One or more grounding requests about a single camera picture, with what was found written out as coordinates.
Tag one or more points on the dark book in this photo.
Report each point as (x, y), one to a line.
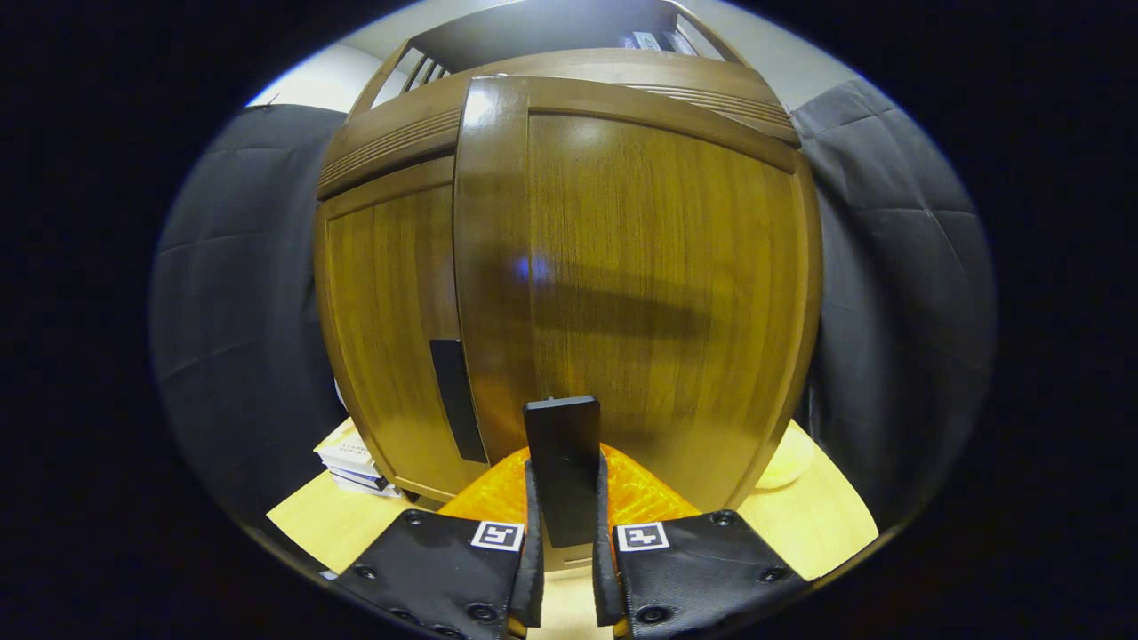
(678, 42)

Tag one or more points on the grey book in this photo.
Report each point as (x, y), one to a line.
(642, 41)

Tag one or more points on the wooden shoe cabinet door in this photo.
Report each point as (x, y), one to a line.
(658, 267)
(382, 311)

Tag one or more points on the small stack of books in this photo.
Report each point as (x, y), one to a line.
(351, 462)

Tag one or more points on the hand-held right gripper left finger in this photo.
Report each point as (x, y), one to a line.
(533, 578)

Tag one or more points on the wooden double-door shoe cabinet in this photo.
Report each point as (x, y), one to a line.
(533, 27)

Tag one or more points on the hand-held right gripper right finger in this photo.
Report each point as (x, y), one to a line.
(605, 578)

